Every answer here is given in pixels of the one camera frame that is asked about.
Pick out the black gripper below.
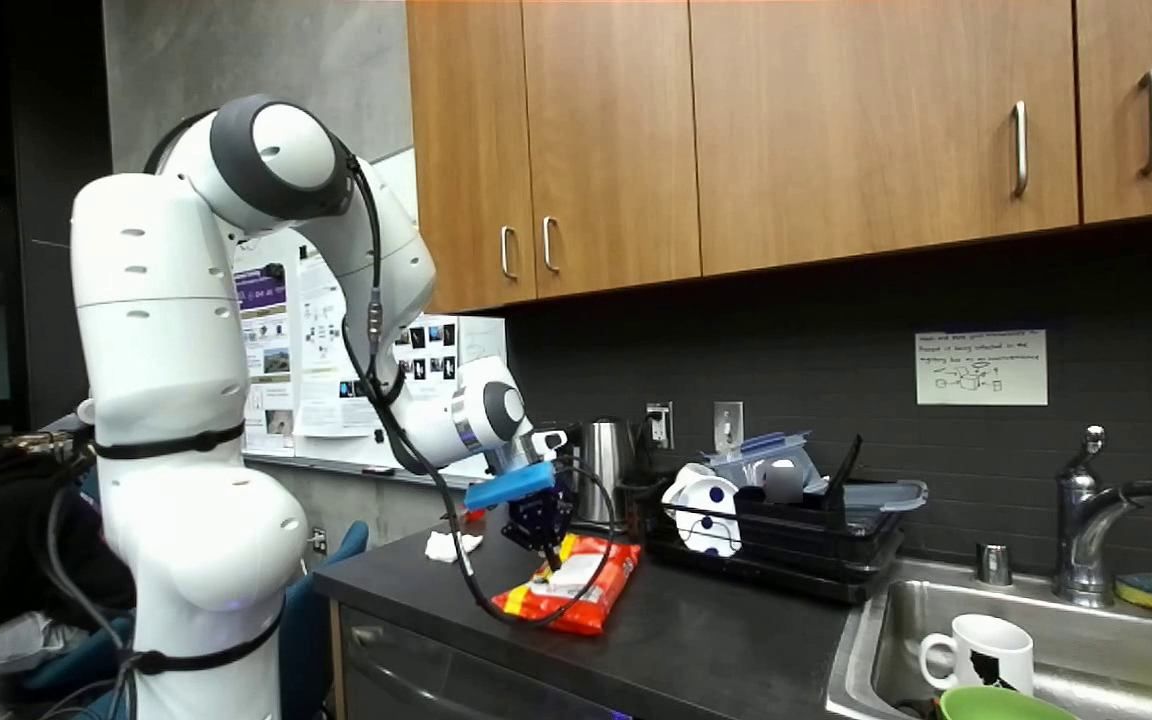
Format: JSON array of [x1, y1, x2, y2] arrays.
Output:
[[503, 489, 567, 571]]

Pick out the orange chip bag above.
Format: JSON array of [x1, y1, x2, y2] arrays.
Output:
[[488, 530, 650, 639]]

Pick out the blue plastic container lid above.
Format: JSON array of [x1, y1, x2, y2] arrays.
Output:
[[707, 429, 830, 498]]

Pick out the white crumpled tissue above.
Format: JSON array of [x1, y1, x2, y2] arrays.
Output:
[[420, 530, 488, 568]]

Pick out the stainless steel dishwasher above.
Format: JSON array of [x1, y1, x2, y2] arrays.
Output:
[[327, 600, 631, 720]]

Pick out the white plate blue dots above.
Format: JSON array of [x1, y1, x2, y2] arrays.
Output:
[[660, 462, 749, 560]]

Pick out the black dish rack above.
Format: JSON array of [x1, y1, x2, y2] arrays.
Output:
[[640, 463, 913, 612]]

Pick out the whiteboard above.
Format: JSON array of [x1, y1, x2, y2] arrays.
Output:
[[220, 144, 512, 485]]

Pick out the research poster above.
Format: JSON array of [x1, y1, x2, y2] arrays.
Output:
[[230, 236, 381, 443]]

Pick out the small steel cup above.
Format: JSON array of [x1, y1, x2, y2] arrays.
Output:
[[972, 537, 1017, 587]]

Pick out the white mug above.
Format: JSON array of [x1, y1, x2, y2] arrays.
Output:
[[918, 612, 1040, 699]]

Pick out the green bowl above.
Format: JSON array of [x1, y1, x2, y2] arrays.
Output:
[[936, 679, 1088, 720]]

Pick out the chrome faucet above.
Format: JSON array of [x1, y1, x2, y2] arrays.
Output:
[[1052, 421, 1152, 612]]

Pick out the person in dark hoodie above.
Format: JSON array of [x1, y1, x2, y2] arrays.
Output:
[[0, 415, 111, 643]]

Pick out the steel sink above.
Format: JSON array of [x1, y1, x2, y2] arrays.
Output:
[[824, 557, 1152, 720]]

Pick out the grey wall outlet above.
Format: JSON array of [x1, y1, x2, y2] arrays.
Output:
[[640, 395, 680, 452]]

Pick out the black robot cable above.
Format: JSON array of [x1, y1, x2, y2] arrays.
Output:
[[334, 155, 619, 636]]

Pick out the white wall outlet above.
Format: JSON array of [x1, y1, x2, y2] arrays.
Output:
[[713, 395, 749, 456]]

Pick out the white wall note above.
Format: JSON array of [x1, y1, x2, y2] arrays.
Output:
[[913, 323, 1052, 412]]

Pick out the grey robot base hose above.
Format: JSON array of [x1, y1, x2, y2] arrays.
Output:
[[42, 477, 139, 720]]

